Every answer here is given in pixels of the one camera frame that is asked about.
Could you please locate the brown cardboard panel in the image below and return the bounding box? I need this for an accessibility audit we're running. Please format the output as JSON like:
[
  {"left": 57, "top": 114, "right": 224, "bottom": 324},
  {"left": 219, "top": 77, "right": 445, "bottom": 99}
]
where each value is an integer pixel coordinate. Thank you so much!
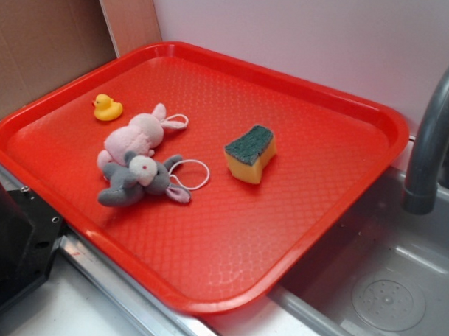
[{"left": 0, "top": 0, "right": 116, "bottom": 120}]

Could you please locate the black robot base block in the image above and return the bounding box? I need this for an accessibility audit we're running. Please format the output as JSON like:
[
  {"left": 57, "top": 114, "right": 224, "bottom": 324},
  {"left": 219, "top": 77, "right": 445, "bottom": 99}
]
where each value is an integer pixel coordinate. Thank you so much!
[{"left": 0, "top": 181, "right": 63, "bottom": 312}]

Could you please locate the grey plastic sink basin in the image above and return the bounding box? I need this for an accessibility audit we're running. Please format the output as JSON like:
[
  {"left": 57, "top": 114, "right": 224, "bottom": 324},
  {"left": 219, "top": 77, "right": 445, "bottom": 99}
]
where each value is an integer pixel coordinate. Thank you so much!
[{"left": 271, "top": 169, "right": 449, "bottom": 336}]

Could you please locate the grey curved faucet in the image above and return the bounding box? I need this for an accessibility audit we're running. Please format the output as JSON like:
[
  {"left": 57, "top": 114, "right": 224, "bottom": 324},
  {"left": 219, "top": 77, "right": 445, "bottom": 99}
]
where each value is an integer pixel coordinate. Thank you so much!
[{"left": 402, "top": 66, "right": 449, "bottom": 215}]

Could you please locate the pink plush bunny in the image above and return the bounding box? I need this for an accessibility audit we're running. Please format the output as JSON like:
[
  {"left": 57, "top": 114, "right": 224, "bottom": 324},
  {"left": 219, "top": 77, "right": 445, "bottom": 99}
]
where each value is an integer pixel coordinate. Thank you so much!
[{"left": 97, "top": 103, "right": 189, "bottom": 169}]

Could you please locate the grey plush bunny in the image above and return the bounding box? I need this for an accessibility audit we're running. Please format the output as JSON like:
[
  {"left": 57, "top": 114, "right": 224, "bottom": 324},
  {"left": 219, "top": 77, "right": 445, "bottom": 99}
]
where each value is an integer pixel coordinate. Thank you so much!
[{"left": 98, "top": 151, "right": 210, "bottom": 208}]

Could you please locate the round sink drain cover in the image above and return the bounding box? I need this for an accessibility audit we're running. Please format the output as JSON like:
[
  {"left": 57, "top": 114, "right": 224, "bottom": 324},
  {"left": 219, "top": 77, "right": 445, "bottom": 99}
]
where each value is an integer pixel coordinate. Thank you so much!
[{"left": 351, "top": 271, "right": 426, "bottom": 332}]

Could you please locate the yellow rubber duck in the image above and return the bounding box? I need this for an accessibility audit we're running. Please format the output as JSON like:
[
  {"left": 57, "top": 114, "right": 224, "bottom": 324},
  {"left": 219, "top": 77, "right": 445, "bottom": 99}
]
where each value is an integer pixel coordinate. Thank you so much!
[{"left": 92, "top": 94, "right": 123, "bottom": 121}]

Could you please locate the red plastic tray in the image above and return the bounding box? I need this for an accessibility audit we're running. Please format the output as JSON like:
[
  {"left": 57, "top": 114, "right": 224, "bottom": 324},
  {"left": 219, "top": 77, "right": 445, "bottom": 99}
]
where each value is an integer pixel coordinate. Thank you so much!
[{"left": 0, "top": 42, "right": 408, "bottom": 315}]

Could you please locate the green and yellow sponge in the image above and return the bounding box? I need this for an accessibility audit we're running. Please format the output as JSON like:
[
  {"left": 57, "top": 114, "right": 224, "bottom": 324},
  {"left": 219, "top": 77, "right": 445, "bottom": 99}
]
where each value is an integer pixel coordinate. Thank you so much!
[{"left": 224, "top": 125, "right": 277, "bottom": 185}]

